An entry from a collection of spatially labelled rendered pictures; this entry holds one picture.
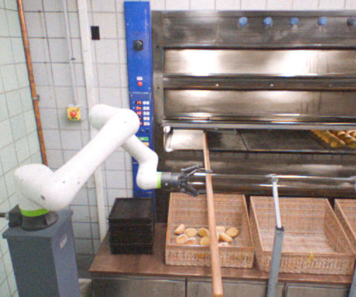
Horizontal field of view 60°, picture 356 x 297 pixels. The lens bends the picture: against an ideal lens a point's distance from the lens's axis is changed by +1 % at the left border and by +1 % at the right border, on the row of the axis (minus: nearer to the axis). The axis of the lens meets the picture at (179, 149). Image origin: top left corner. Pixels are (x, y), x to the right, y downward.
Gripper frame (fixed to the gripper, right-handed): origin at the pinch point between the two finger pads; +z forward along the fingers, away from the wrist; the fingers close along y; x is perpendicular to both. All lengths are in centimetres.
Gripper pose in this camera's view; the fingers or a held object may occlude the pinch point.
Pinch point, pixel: (208, 182)
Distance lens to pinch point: 168.5
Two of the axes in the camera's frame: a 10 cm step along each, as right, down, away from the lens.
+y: -0.1, 9.4, 3.3
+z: 10.0, 0.2, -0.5
